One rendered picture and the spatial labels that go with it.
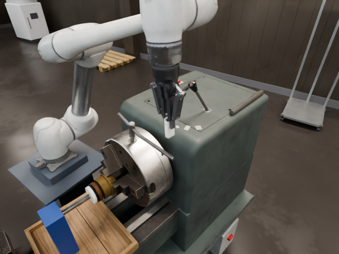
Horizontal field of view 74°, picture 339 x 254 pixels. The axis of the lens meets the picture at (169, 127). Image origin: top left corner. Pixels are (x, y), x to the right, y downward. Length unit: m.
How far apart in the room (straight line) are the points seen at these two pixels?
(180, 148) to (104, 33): 0.47
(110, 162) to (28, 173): 0.80
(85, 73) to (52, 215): 0.65
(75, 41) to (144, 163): 0.47
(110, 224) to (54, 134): 0.61
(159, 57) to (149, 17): 0.09
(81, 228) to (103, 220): 0.09
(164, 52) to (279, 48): 3.64
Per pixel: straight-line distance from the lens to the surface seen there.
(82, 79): 1.21
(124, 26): 0.79
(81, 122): 1.43
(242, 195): 1.63
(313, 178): 2.80
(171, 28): 0.56
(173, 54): 0.58
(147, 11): 0.56
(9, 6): 8.35
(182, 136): 0.85
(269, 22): 4.13
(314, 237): 2.33
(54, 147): 1.43
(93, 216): 1.10
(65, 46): 0.89
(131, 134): 0.82
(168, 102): 0.65
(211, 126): 0.91
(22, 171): 1.67
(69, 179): 1.49
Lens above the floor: 1.77
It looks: 35 degrees down
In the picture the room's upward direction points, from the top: straight up
